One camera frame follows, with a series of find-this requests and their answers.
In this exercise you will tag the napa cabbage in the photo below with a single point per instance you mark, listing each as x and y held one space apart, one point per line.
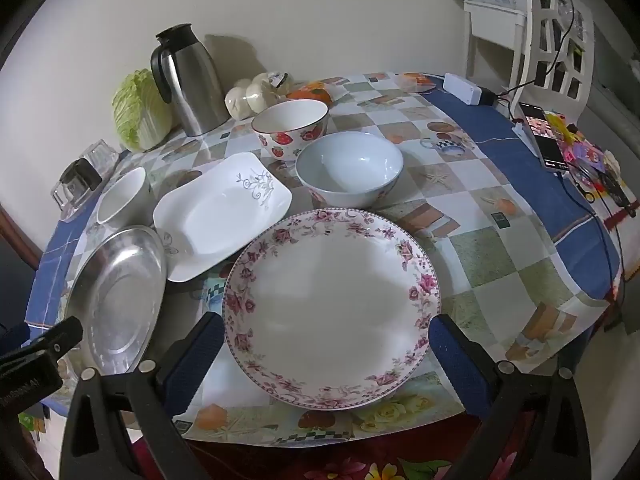
137 110

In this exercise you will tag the pale blue round bowl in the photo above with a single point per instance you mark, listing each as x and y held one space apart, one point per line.
350 160

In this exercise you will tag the round pink floral plate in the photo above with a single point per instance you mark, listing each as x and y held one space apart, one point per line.
325 310

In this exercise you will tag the white phone stand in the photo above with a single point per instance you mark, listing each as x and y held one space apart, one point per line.
524 135

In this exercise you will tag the orange snack packet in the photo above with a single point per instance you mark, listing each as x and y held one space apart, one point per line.
310 94

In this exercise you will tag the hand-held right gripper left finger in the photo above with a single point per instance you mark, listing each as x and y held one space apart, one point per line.
195 360

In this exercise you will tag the bag of white steamed buns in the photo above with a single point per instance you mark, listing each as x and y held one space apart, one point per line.
250 95

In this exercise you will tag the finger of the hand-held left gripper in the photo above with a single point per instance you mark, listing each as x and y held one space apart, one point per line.
14 333
50 340

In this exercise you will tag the white lattice chair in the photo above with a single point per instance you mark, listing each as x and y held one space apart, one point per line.
532 50

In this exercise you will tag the black power adapter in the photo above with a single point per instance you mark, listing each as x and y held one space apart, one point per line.
489 97

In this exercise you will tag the strawberry print bowl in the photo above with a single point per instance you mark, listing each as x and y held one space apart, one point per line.
290 120

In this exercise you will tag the red floral under cloth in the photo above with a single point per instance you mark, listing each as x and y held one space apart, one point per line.
325 465

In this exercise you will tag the white square dish grey print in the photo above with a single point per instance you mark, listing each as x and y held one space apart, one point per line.
210 225

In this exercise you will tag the stainless steel thermos jug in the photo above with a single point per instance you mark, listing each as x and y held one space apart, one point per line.
195 85

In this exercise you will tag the white power strip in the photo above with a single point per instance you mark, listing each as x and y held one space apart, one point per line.
462 87

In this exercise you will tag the plain white square bowl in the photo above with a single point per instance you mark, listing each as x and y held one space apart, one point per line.
120 195

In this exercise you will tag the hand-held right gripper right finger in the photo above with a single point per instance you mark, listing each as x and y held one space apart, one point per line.
460 365

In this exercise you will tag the black smartphone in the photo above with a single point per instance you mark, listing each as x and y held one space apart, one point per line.
545 140

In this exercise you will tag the round stainless steel plate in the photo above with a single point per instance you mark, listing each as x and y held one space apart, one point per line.
120 300

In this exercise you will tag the brown wooden chair back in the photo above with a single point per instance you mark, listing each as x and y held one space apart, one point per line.
20 240

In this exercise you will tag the clear bag with orange contents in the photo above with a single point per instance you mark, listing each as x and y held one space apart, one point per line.
415 81

